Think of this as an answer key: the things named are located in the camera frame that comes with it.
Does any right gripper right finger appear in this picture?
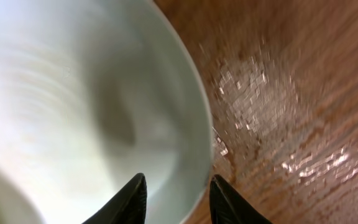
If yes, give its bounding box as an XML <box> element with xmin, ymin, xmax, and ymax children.
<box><xmin>209</xmin><ymin>174</ymin><xmax>272</xmax><ymax>224</ymax></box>

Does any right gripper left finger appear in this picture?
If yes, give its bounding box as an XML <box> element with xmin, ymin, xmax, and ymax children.
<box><xmin>83</xmin><ymin>173</ymin><xmax>147</xmax><ymax>224</ymax></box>

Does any light blue plate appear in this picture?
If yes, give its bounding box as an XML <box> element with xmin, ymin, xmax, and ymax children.
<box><xmin>0</xmin><ymin>0</ymin><xmax>213</xmax><ymax>223</ymax></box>

